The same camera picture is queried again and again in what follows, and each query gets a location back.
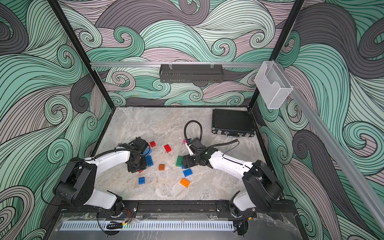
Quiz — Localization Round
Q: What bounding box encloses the black case on table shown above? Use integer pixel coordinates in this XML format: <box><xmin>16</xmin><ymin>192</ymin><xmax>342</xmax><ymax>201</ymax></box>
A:
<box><xmin>211</xmin><ymin>109</ymin><xmax>256</xmax><ymax>138</ymax></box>

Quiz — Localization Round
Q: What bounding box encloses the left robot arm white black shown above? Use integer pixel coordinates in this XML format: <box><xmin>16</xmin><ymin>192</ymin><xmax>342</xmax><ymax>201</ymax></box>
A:
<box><xmin>53</xmin><ymin>137</ymin><xmax>151</xmax><ymax>218</ymax></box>

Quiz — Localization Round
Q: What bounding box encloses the black frame post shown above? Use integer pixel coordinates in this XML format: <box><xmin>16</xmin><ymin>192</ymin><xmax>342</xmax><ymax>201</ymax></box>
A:
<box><xmin>247</xmin><ymin>1</ymin><xmax>304</xmax><ymax>112</ymax></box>
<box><xmin>47</xmin><ymin>0</ymin><xmax>116</xmax><ymax>112</ymax></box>

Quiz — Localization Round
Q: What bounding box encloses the red lego brick centre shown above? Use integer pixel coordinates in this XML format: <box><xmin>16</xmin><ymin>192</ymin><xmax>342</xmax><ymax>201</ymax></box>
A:
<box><xmin>164</xmin><ymin>144</ymin><xmax>172</xmax><ymax>153</ymax></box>

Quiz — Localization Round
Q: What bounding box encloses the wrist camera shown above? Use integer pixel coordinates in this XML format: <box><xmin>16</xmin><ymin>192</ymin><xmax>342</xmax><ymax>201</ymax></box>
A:
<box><xmin>132</xmin><ymin>137</ymin><xmax>149</xmax><ymax>154</ymax></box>
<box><xmin>185</xmin><ymin>138</ymin><xmax>206</xmax><ymax>156</ymax></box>

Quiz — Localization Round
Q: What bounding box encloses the aluminium rail right wall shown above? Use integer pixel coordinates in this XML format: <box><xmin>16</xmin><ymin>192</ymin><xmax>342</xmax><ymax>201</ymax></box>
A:
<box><xmin>274</xmin><ymin>61</ymin><xmax>384</xmax><ymax>230</ymax></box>

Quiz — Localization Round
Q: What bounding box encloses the black perforated wall tray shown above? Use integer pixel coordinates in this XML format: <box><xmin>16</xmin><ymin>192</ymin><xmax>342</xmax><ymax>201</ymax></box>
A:
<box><xmin>159</xmin><ymin>65</ymin><xmax>224</xmax><ymax>84</ymax></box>

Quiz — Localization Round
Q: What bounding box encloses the black frame post left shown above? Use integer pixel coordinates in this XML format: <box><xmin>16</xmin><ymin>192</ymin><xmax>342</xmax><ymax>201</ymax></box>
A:
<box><xmin>47</xmin><ymin>0</ymin><xmax>116</xmax><ymax>112</ymax></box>

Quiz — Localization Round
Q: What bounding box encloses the blue lego brick lower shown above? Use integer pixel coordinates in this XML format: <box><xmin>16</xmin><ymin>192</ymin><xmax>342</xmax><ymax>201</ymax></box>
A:
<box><xmin>183</xmin><ymin>169</ymin><xmax>193</xmax><ymax>178</ymax></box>

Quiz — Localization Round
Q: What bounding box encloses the blue small lego brick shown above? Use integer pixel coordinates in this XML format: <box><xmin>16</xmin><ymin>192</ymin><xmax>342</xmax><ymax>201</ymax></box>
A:
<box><xmin>139</xmin><ymin>177</ymin><xmax>146</xmax><ymax>185</ymax></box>

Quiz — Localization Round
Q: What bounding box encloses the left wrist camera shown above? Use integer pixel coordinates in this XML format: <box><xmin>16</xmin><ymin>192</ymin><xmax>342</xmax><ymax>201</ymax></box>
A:
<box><xmin>132</xmin><ymin>137</ymin><xmax>149</xmax><ymax>154</ymax></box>

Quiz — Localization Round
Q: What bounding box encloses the black frame post right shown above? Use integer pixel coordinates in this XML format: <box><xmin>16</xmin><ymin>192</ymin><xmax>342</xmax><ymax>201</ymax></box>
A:
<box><xmin>247</xmin><ymin>1</ymin><xmax>304</xmax><ymax>112</ymax></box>

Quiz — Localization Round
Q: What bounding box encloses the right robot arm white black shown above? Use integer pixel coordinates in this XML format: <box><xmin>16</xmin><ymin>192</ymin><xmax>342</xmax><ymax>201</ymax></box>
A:
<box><xmin>182</xmin><ymin>148</ymin><xmax>284</xmax><ymax>218</ymax></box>

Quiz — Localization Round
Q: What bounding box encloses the green long lego brick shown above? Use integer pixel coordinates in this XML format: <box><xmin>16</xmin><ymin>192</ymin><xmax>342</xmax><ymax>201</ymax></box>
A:
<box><xmin>176</xmin><ymin>156</ymin><xmax>182</xmax><ymax>168</ymax></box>

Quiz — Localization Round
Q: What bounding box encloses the orange lego brick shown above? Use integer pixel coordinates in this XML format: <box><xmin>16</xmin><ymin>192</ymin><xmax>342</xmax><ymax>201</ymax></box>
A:
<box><xmin>180</xmin><ymin>178</ymin><xmax>191</xmax><ymax>188</ymax></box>

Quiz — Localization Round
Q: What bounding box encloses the clear plastic wall bin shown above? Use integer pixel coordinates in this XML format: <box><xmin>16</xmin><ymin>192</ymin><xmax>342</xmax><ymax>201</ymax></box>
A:
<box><xmin>255</xmin><ymin>61</ymin><xmax>293</xmax><ymax>110</ymax></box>

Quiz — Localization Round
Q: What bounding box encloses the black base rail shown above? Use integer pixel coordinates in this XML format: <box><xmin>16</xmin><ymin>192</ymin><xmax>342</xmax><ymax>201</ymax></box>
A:
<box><xmin>58</xmin><ymin>200</ymin><xmax>297</xmax><ymax>219</ymax></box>

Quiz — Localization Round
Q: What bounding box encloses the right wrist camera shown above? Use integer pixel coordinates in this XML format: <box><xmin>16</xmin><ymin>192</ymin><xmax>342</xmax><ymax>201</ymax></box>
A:
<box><xmin>185</xmin><ymin>138</ymin><xmax>206</xmax><ymax>156</ymax></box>

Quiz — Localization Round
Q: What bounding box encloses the light blue brick left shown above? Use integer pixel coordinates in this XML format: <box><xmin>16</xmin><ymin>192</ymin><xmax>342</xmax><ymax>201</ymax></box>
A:
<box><xmin>144</xmin><ymin>148</ymin><xmax>152</xmax><ymax>156</ymax></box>

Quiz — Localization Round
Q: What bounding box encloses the aluminium rail wall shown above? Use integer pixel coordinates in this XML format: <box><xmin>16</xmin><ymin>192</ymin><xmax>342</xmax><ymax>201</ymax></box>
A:
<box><xmin>274</xmin><ymin>61</ymin><xmax>384</xmax><ymax>230</ymax></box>
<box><xmin>90</xmin><ymin>61</ymin><xmax>262</xmax><ymax>69</ymax></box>

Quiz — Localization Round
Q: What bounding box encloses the white slotted cable duct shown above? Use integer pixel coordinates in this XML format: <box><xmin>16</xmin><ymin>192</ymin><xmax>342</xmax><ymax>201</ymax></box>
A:
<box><xmin>59</xmin><ymin>221</ymin><xmax>235</xmax><ymax>232</ymax></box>

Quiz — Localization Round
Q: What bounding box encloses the blue long brick left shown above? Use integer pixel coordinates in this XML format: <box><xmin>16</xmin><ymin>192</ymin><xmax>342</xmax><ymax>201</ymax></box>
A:
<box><xmin>146</xmin><ymin>155</ymin><xmax>154</xmax><ymax>167</ymax></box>

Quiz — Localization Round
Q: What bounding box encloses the aluminium rail back wall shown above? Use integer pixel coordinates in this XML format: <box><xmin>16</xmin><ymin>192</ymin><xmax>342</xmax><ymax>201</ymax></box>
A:
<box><xmin>90</xmin><ymin>61</ymin><xmax>262</xmax><ymax>69</ymax></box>

